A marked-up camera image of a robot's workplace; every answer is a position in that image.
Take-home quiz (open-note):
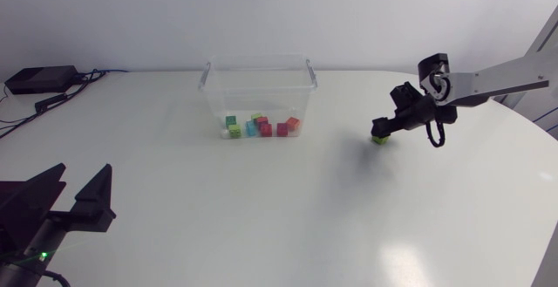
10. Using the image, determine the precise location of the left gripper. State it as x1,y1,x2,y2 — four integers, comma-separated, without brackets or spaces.
0,162,118,276

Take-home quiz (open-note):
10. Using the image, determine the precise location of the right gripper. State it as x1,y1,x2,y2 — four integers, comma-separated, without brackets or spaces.
371,95,459,140

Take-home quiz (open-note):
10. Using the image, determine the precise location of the clear plastic container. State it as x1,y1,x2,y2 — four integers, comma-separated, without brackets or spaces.
198,53,319,140

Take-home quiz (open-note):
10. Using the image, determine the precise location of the small black adapter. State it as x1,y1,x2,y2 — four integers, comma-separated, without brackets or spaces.
34,92,70,115

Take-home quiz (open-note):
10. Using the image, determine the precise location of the black power brick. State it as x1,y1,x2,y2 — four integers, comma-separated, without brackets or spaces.
4,65,80,95

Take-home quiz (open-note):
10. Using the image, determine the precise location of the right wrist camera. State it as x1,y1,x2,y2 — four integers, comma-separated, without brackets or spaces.
389,81,424,111

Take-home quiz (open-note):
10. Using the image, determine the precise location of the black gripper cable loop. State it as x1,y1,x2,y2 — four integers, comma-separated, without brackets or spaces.
425,120,447,149

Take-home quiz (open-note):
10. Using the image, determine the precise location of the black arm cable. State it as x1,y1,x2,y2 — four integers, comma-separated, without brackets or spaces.
41,268,71,287

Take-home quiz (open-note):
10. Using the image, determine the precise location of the blue cable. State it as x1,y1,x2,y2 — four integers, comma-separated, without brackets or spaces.
89,67,130,75

